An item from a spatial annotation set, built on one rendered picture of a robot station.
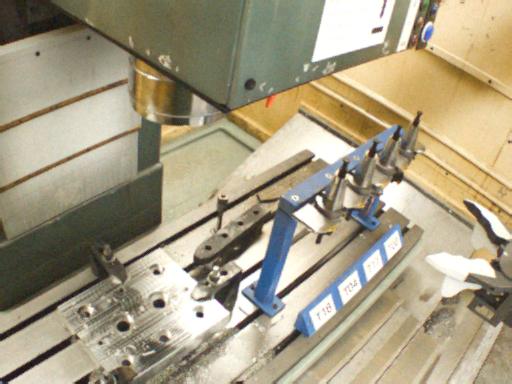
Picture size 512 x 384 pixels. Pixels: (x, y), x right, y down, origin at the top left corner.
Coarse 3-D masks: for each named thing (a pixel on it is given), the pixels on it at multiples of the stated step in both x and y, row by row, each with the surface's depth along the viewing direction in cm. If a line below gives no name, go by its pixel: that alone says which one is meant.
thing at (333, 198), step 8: (336, 176) 83; (336, 184) 83; (344, 184) 83; (328, 192) 85; (336, 192) 84; (344, 192) 84; (328, 200) 85; (336, 200) 85; (344, 200) 86; (336, 208) 86
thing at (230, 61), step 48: (48, 0) 58; (96, 0) 48; (144, 0) 41; (192, 0) 37; (240, 0) 33; (288, 0) 36; (144, 48) 44; (192, 48) 39; (240, 48) 36; (288, 48) 41; (384, 48) 56; (240, 96) 40
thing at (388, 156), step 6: (390, 138) 97; (390, 144) 97; (396, 144) 96; (384, 150) 99; (390, 150) 97; (396, 150) 97; (384, 156) 99; (390, 156) 98; (396, 156) 98; (384, 162) 99; (390, 162) 99
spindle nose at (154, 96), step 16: (128, 64) 58; (144, 64) 54; (128, 80) 59; (144, 80) 55; (160, 80) 54; (144, 96) 57; (160, 96) 56; (176, 96) 55; (192, 96) 56; (144, 112) 58; (160, 112) 57; (176, 112) 57; (192, 112) 57; (208, 112) 58
